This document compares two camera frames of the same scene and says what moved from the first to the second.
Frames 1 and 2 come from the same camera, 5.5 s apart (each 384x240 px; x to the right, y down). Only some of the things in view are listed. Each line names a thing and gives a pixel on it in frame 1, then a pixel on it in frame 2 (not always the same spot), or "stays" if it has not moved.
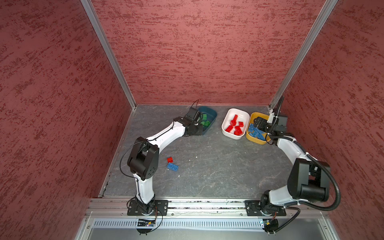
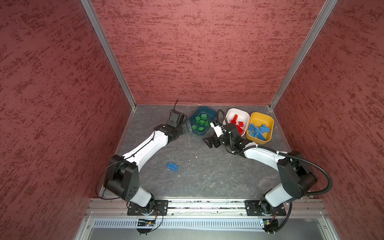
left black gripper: [199, 132] → [186, 130]
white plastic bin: [235, 123] stays
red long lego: [234, 121] stays
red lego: [238, 131] stays
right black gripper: [262, 121] → [215, 139]
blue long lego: [172, 166] stays
